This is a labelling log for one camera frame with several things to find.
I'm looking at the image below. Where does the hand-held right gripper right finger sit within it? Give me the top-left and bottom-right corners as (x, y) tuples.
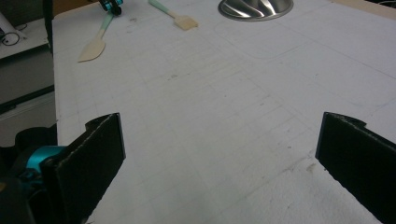
(315, 111), (396, 224)

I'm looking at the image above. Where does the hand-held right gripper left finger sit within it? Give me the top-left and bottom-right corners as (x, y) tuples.
(40, 112), (127, 224)

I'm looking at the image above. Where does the green-handled cream spatula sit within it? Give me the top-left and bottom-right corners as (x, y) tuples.
(78, 12), (115, 63)

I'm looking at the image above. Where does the green-handled pastry brush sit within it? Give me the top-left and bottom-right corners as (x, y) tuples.
(148, 0), (199, 32)

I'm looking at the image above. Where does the steel utensil stand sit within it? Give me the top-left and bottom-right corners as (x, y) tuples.
(218, 0), (294, 22)

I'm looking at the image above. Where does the black upright pole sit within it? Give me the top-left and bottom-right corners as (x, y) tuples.
(42, 0), (54, 54)

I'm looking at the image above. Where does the white low platform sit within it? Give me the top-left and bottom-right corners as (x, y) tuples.
(0, 12), (48, 60)

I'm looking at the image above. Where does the white grid mat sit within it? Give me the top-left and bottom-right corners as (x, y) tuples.
(50, 0), (396, 224)

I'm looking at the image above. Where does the black cable loop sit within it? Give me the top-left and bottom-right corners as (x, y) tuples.
(0, 31), (21, 48)

